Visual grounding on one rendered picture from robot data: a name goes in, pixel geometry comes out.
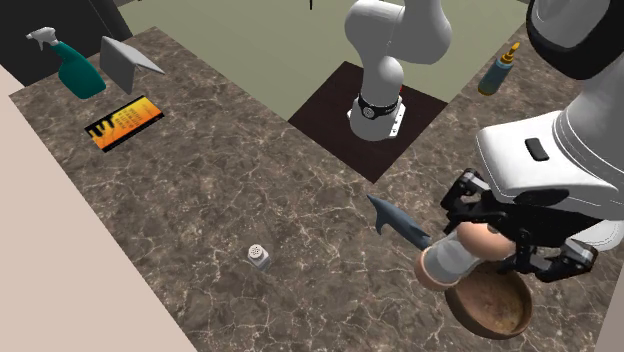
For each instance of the teal spray bottle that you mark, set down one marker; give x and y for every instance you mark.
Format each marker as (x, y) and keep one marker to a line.
(78, 75)

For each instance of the dark robot stand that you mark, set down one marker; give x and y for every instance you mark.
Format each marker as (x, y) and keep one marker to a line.
(331, 126)

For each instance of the brown wooden bowl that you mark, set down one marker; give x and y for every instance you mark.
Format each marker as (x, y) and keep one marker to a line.
(492, 307)

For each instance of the small glass salt shaker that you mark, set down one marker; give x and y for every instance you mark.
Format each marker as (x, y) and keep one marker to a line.
(258, 258)

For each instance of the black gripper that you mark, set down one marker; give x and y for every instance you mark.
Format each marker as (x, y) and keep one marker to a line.
(536, 224)

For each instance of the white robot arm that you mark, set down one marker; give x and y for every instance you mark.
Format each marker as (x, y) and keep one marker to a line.
(380, 78)

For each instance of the blue bottle with yellow cap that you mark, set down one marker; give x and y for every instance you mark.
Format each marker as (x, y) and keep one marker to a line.
(492, 78)

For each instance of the grey folded card stand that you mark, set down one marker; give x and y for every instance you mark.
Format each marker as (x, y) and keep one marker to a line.
(119, 66)

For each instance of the grey toy shark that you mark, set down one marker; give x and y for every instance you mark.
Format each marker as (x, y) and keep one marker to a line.
(395, 219)

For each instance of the orange and black book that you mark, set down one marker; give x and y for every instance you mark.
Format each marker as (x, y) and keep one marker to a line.
(122, 124)

